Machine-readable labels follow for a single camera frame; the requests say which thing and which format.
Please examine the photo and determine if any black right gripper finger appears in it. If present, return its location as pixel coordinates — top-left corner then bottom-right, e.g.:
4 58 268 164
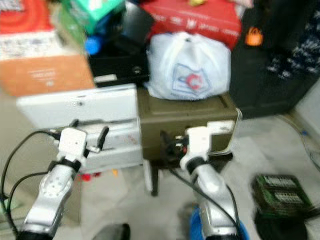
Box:
159 131 176 157

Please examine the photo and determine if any white drawer unit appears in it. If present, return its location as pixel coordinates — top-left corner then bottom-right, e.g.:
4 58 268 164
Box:
16 83 143 173

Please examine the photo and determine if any olive green metal box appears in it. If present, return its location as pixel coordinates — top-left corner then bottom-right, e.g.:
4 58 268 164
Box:
136 89 242 197

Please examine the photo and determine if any orange and white cardboard box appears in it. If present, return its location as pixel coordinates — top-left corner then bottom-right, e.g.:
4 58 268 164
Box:
0 31 96 97

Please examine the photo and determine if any black case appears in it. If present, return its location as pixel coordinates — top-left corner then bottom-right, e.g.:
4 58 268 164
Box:
87 2 156 87

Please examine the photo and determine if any blue cap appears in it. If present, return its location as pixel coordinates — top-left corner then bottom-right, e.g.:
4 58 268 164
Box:
84 36 101 56

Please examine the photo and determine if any white printed plastic bag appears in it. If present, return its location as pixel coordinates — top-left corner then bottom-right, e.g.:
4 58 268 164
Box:
145 31 232 101

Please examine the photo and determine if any blue bag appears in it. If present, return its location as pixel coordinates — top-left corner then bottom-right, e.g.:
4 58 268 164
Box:
190 207 248 240

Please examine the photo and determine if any grey left robot leg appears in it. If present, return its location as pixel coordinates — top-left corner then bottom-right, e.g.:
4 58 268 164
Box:
94 223 131 240

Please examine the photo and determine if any green and black crate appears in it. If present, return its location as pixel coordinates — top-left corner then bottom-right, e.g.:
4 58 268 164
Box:
251 173 312 221

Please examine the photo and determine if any green packet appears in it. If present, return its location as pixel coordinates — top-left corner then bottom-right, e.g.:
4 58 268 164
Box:
59 0 126 36

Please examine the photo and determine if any red printed package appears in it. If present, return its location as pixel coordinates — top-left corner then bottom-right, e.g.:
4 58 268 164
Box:
0 0 56 35

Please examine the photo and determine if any black patterned fabric wardrobe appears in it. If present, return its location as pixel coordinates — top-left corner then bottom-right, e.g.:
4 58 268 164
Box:
229 0 320 118

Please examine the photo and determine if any red cardboard box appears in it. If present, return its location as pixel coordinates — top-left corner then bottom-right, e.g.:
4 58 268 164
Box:
140 0 242 49

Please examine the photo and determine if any small orange padlock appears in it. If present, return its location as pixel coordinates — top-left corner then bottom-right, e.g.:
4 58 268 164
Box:
246 26 264 47

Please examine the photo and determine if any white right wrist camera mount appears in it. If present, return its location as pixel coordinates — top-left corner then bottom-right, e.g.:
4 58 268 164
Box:
185 126 213 160

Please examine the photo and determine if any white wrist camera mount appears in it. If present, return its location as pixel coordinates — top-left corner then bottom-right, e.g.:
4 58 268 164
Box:
185 126 213 160
57 126 88 163

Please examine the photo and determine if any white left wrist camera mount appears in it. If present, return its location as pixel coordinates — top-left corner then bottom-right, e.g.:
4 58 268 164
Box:
57 126 88 163

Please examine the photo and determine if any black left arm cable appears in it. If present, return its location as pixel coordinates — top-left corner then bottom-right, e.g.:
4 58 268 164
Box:
1 129 61 236

